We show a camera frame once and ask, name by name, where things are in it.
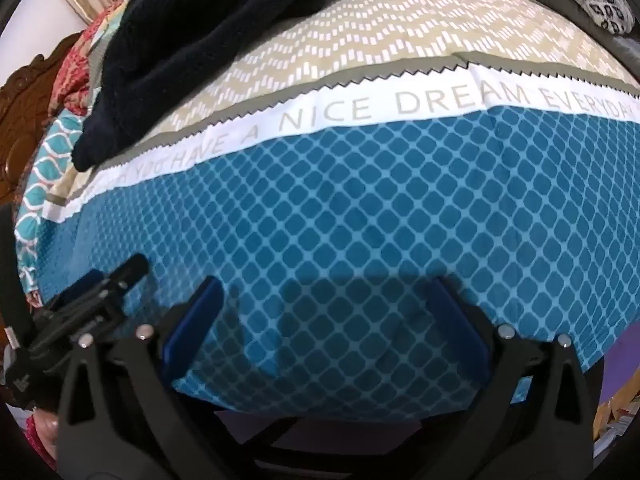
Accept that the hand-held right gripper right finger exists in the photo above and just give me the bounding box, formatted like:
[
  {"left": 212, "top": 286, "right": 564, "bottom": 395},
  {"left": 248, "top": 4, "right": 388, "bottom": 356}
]
[{"left": 430, "top": 277, "right": 596, "bottom": 480}]

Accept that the teal white patterned pillow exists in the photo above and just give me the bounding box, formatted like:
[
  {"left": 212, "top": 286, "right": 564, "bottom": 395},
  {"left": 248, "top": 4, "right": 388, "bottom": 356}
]
[{"left": 15, "top": 110, "right": 96, "bottom": 306}]

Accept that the person's left forearm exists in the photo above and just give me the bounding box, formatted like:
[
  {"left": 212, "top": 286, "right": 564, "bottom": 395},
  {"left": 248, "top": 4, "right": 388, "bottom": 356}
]
[{"left": 22, "top": 407, "right": 61, "bottom": 471}]

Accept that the floral striped pillow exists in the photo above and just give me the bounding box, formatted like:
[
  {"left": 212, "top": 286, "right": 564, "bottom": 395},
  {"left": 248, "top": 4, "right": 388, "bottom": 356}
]
[{"left": 50, "top": 0, "right": 136, "bottom": 118}]

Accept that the patterned bed sheet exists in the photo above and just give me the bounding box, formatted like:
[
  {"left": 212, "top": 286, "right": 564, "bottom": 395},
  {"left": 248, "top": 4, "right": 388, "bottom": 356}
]
[{"left": 15, "top": 0, "right": 640, "bottom": 418}]

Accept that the carved wooden headboard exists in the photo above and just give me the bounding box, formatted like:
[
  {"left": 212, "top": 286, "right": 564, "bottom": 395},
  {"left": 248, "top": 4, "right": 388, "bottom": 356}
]
[{"left": 0, "top": 32, "right": 86, "bottom": 206}]

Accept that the navy fleece garment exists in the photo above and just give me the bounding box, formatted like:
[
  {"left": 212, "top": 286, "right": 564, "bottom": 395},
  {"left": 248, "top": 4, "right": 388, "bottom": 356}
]
[{"left": 72, "top": 0, "right": 416, "bottom": 171}]

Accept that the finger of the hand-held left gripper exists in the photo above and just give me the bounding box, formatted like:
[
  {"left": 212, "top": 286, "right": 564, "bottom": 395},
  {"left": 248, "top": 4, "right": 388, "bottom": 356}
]
[
  {"left": 50, "top": 270, "right": 106, "bottom": 316},
  {"left": 82, "top": 254, "right": 149, "bottom": 333}
]

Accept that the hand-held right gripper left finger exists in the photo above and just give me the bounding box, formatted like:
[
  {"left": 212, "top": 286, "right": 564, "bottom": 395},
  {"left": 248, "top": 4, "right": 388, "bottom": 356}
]
[{"left": 57, "top": 276, "right": 226, "bottom": 480}]

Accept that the purple cloth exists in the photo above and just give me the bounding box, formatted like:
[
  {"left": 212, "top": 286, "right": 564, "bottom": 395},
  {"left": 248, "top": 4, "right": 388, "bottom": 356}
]
[{"left": 215, "top": 330, "right": 640, "bottom": 448}]

